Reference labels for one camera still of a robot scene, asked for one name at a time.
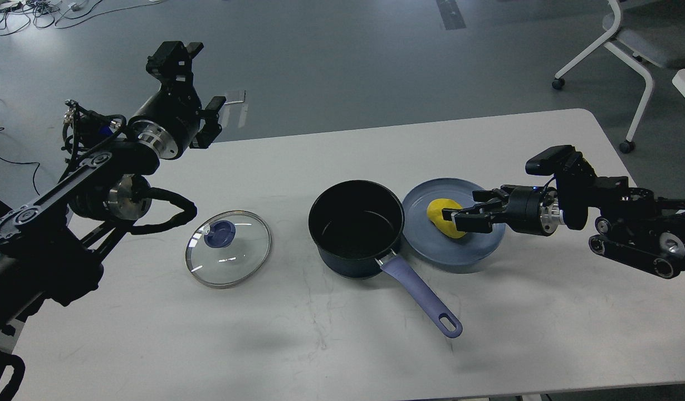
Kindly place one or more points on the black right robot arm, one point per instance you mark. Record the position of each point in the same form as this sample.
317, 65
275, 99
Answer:
634, 227

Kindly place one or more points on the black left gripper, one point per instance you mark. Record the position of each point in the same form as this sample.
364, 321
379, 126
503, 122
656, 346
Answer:
170, 120

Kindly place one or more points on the white office chair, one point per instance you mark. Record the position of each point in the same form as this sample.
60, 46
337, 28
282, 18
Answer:
652, 32

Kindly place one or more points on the blue round plate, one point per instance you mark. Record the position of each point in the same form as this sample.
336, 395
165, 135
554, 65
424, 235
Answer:
449, 254

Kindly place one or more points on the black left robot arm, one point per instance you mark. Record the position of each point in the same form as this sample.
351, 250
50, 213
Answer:
53, 247

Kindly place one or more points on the glass pot lid purple knob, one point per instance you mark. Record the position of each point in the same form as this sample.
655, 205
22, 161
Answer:
228, 249

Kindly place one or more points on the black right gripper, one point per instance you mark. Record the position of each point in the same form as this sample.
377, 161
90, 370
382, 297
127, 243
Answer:
528, 209

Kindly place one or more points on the dark blue saucepan purple handle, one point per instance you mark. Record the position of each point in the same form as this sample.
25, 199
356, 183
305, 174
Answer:
357, 227

